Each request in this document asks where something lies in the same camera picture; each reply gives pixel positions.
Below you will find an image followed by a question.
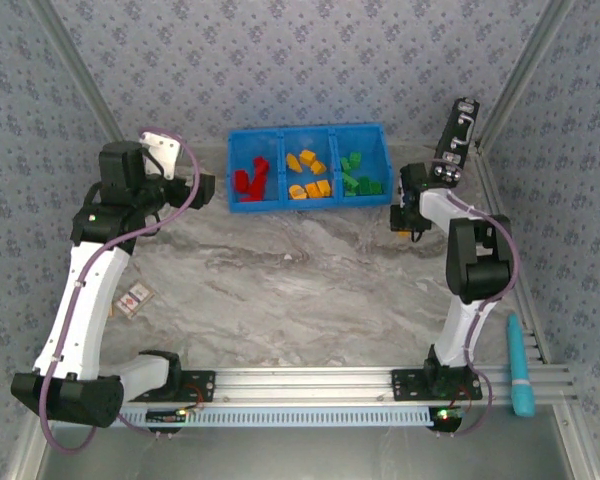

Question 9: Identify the red eight-stud lego brick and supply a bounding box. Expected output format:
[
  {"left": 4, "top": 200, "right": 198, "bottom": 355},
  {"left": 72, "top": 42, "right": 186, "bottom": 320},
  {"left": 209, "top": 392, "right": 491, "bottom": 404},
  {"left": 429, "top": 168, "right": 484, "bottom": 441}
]
[{"left": 239, "top": 177, "right": 268, "bottom": 204}]

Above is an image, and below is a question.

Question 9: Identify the white slotted cable duct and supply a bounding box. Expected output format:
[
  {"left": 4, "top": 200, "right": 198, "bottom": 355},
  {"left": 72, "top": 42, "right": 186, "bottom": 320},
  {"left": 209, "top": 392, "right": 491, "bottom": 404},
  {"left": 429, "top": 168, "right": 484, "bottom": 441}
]
[{"left": 118, "top": 404, "right": 434, "bottom": 427}]

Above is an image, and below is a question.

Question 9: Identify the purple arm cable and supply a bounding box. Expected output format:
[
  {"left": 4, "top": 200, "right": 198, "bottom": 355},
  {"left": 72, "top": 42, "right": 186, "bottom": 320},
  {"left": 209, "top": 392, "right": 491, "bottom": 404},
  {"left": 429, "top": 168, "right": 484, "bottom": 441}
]
[
  {"left": 38, "top": 127, "right": 204, "bottom": 455},
  {"left": 432, "top": 154, "right": 524, "bottom": 440}
]

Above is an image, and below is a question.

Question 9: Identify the aluminium side rail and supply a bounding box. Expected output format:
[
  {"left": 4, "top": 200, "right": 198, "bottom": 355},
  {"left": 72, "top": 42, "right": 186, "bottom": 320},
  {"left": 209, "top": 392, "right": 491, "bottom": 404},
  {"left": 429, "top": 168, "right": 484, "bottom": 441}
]
[{"left": 473, "top": 144, "right": 580, "bottom": 371}]

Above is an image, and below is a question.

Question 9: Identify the small circuit board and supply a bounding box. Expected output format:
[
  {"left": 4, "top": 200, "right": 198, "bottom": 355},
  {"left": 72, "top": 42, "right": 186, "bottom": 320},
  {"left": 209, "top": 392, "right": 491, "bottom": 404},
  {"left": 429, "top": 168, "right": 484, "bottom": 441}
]
[
  {"left": 146, "top": 408, "right": 190, "bottom": 425},
  {"left": 428, "top": 406, "right": 465, "bottom": 427}
]

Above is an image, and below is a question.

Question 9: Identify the black panel with silver handles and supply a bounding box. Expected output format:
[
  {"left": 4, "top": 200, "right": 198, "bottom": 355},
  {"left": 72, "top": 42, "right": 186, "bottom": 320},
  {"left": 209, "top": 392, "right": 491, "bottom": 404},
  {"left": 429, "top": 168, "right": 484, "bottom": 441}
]
[{"left": 432, "top": 97, "right": 482, "bottom": 187}]

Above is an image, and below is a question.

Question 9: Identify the aluminium frame post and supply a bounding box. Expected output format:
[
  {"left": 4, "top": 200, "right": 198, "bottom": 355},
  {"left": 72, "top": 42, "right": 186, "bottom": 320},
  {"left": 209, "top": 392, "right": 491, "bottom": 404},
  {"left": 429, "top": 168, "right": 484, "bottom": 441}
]
[
  {"left": 27, "top": 0, "right": 127, "bottom": 147},
  {"left": 476, "top": 0, "right": 577, "bottom": 150}
]

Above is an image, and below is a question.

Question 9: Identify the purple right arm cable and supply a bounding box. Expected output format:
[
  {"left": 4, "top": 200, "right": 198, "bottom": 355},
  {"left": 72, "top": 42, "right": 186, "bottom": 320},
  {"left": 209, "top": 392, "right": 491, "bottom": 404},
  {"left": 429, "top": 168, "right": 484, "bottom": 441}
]
[{"left": 432, "top": 154, "right": 524, "bottom": 440}]

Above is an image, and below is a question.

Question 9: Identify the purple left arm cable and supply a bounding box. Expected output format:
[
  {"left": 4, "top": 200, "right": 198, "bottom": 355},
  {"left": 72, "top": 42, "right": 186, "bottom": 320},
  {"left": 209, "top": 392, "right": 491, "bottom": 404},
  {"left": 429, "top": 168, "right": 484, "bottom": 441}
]
[{"left": 38, "top": 127, "right": 204, "bottom": 455}]

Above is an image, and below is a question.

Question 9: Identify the small printed card packet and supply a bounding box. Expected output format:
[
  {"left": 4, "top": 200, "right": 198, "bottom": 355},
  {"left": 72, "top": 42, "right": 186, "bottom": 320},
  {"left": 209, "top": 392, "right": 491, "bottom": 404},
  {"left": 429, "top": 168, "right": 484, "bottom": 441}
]
[{"left": 115, "top": 281, "right": 157, "bottom": 318}]

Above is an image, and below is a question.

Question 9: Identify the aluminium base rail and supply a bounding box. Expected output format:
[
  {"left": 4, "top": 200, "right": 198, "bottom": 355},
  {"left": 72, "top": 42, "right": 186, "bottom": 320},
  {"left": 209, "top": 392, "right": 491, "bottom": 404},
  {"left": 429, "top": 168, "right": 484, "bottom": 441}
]
[{"left": 119, "top": 364, "right": 579, "bottom": 407}]

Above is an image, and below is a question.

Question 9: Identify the blue plastic bin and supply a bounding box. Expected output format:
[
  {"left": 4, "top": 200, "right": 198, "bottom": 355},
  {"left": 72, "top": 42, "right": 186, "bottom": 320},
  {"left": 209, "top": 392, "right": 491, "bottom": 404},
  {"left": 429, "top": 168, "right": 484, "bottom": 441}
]
[
  {"left": 332, "top": 122, "right": 394, "bottom": 209},
  {"left": 227, "top": 128, "right": 284, "bottom": 215},
  {"left": 278, "top": 126, "right": 339, "bottom": 211}
]

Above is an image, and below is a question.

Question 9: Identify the teal cylindrical tool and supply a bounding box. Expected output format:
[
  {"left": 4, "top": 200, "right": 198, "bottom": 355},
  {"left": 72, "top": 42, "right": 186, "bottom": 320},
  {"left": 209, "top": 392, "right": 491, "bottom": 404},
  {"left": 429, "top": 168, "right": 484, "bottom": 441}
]
[{"left": 506, "top": 313, "right": 537, "bottom": 418}]

